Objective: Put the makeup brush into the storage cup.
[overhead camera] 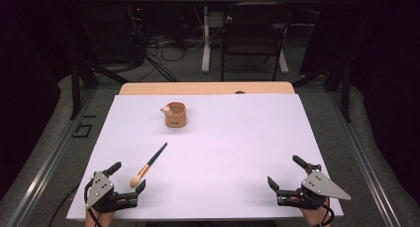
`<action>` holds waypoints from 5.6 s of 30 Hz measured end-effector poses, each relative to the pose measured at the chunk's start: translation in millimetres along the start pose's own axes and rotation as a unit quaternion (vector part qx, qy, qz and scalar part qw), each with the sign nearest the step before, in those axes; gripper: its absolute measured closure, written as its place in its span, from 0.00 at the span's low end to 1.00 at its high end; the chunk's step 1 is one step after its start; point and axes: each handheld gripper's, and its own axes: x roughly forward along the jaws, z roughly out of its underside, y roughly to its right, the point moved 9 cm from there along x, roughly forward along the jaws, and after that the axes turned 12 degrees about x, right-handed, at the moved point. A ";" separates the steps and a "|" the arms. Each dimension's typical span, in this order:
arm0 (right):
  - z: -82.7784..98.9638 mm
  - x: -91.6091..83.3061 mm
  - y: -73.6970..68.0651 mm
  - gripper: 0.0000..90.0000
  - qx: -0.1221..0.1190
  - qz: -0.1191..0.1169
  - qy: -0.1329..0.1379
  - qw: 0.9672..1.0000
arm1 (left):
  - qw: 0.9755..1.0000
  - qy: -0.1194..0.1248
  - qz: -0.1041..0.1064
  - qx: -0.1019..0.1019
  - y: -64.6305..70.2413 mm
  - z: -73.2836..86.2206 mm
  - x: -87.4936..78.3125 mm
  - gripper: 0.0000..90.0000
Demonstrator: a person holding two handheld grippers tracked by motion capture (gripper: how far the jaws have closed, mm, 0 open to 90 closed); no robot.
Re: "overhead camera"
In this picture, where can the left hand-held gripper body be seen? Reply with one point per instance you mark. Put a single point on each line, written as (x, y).
(99, 187)

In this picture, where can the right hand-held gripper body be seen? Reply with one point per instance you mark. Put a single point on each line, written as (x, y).
(318, 185)

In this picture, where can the brown wooden cup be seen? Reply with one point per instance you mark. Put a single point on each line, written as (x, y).
(175, 119)

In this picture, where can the person's right hand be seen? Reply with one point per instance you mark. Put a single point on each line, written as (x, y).
(313, 217)

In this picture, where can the person's left hand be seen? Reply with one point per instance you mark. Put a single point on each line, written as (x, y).
(106, 219)

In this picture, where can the white table sheet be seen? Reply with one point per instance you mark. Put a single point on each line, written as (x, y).
(214, 147)

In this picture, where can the black metal stand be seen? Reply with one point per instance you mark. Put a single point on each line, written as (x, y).
(75, 88)
(346, 94)

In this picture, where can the light wooden table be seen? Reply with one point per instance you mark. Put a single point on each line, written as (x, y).
(198, 88)

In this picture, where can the black folding chair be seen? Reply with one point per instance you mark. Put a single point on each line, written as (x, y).
(251, 35)

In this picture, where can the white-legged desk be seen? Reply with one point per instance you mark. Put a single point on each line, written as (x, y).
(206, 55)

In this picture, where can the aluminium floor rail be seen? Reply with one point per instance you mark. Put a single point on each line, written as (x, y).
(49, 164)
(363, 164)

